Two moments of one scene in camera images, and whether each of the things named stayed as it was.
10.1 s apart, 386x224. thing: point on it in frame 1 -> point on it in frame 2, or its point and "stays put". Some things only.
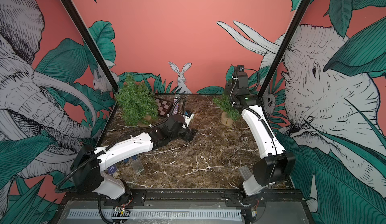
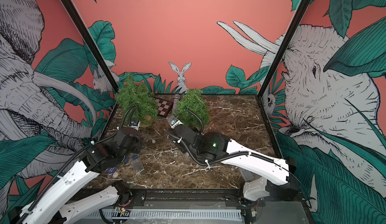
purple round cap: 112,169 stays put
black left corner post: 84,30 stays put
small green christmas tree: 224,102 -> 192,100
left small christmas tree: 136,103 stays put
